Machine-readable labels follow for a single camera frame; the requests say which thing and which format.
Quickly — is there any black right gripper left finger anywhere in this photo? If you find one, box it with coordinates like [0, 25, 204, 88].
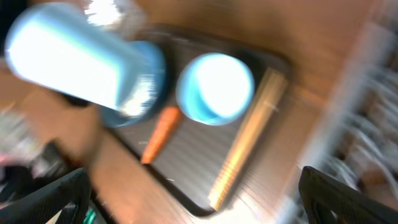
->
[1, 168, 91, 224]

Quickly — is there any brown serving tray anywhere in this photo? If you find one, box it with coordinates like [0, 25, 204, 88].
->
[108, 27, 292, 218]

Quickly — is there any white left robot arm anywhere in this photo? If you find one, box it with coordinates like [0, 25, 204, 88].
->
[1, 110, 73, 203]

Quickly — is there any dark blue plate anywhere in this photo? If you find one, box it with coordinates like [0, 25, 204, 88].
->
[99, 40, 170, 128]

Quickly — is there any pile of white rice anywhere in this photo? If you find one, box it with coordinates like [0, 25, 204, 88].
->
[83, 0, 147, 35]

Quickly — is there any orange carrot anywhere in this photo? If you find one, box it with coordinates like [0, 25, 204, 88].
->
[141, 106, 182, 164]

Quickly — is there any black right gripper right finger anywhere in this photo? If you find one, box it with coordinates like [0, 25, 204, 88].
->
[298, 166, 397, 224]

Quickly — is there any light blue cup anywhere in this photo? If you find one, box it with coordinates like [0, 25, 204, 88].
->
[5, 2, 145, 110]

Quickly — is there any grey dishwasher rack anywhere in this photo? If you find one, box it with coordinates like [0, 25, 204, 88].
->
[276, 22, 397, 223]

